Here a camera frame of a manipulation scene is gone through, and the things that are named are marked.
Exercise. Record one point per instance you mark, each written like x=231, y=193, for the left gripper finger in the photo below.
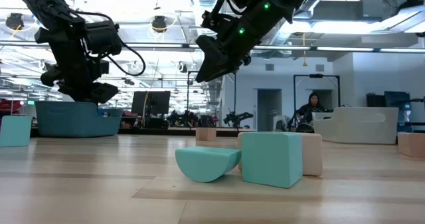
x=104, y=92
x=81, y=92

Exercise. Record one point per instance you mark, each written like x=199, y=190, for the beige wooden block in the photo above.
x=206, y=134
x=312, y=154
x=411, y=144

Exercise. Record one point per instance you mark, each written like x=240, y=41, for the teal wedge block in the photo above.
x=15, y=131

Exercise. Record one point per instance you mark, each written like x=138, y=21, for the teal cube block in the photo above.
x=270, y=161

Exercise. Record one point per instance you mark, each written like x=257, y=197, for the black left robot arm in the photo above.
x=36, y=1

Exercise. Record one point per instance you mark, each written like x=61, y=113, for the black background robot arm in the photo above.
x=235, y=117
x=182, y=117

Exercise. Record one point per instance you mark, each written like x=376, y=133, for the teal plastic bin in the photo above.
x=66, y=117

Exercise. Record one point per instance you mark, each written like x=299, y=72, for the green exit sign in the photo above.
x=31, y=102

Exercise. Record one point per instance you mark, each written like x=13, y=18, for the black computer monitor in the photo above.
x=156, y=102

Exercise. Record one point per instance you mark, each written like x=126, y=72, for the long ceiling light strip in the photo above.
x=159, y=45

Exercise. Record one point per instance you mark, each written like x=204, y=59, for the black ceiling device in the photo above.
x=159, y=23
x=14, y=20

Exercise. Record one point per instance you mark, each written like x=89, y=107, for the white background chair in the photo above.
x=280, y=122

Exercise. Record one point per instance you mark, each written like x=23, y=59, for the red background object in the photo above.
x=10, y=106

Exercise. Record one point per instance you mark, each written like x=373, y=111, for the person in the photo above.
x=310, y=109

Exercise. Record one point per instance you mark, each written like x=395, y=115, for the black rounded object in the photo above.
x=305, y=128

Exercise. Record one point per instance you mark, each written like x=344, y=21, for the teal half-round block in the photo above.
x=202, y=164

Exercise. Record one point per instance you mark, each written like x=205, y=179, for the white plastic bin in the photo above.
x=358, y=124

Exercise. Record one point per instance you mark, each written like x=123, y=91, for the blue background equipment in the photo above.
x=396, y=99

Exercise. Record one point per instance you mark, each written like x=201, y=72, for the grey wall vent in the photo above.
x=319, y=68
x=270, y=67

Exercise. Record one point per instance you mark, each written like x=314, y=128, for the black metal frame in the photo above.
x=191, y=94
x=315, y=75

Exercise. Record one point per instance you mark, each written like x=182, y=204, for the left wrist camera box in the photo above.
x=103, y=38

